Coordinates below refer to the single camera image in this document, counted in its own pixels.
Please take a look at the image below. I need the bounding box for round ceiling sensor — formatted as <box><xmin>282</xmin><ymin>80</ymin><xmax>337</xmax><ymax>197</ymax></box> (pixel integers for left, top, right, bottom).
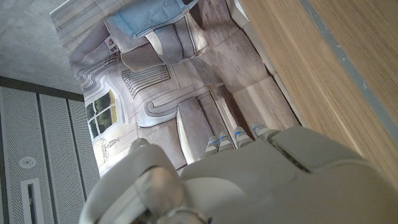
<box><xmin>19</xmin><ymin>156</ymin><xmax>37</xmax><ymax>169</ymax></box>

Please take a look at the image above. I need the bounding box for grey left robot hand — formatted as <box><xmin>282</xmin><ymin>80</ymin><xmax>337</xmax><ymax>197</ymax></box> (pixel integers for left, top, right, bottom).
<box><xmin>79</xmin><ymin>121</ymin><xmax>398</xmax><ymax>224</ymax></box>

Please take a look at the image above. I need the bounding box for white ceiling slot vent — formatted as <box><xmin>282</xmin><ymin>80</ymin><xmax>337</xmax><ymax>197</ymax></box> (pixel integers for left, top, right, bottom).
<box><xmin>20</xmin><ymin>177</ymin><xmax>46</xmax><ymax>224</ymax></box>

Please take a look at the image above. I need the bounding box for printed sofa room backdrop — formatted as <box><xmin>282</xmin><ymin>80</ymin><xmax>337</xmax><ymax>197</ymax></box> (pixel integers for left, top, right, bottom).
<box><xmin>49</xmin><ymin>0</ymin><xmax>302</xmax><ymax>175</ymax></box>

